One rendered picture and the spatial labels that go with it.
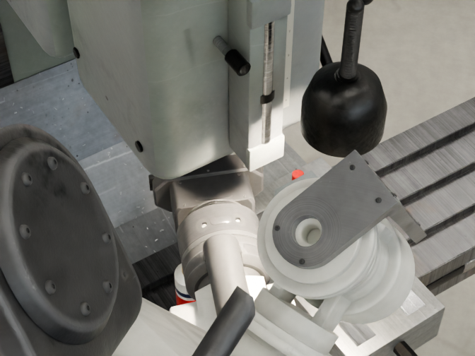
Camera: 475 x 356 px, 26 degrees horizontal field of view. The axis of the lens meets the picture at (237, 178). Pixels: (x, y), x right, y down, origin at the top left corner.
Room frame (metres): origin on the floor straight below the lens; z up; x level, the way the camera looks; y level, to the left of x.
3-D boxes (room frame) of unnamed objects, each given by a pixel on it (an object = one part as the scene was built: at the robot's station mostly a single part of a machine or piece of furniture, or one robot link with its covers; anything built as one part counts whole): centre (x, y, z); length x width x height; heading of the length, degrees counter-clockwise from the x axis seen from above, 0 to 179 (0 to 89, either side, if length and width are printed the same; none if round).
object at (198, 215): (0.68, 0.02, 1.23); 0.13 x 0.12 x 0.10; 100
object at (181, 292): (0.76, 0.06, 0.98); 0.04 x 0.04 x 0.11
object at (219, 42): (0.66, 0.01, 1.49); 0.06 x 0.01 x 0.01; 32
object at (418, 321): (0.82, -0.10, 0.98); 0.35 x 0.15 x 0.11; 34
